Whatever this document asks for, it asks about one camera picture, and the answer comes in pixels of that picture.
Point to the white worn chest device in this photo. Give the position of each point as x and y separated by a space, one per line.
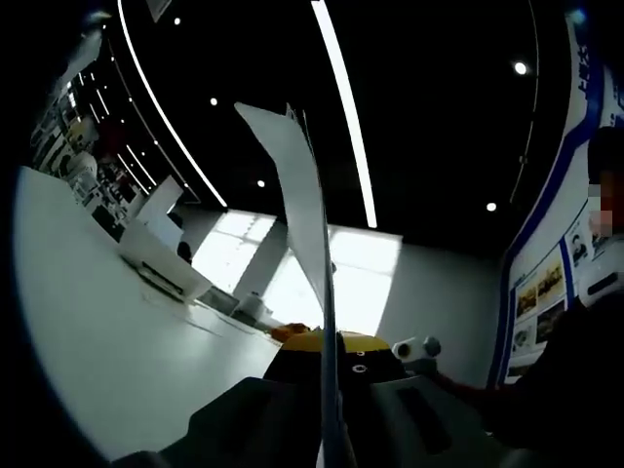
602 290

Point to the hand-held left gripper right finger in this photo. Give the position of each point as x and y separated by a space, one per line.
380 365

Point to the white printer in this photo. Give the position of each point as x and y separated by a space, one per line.
166 263

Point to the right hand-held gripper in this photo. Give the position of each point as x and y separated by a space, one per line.
419 361

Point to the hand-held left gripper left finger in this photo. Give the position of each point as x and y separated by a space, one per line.
234 424

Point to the gathered printing paper bundle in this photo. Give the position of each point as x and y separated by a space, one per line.
304 195

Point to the blue framed wall poster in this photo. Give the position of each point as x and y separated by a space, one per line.
536 292

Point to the long curved ceiling light strip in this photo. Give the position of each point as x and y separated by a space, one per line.
346 112

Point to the thin ceiling light strip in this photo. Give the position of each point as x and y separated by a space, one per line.
156 107

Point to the orange plush toy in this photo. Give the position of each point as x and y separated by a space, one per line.
290 331

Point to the grey mesh office chair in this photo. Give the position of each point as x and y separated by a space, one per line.
220 300

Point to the white rounded object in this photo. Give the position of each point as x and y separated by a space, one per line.
252 304

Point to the white table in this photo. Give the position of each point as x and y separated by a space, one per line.
97 317

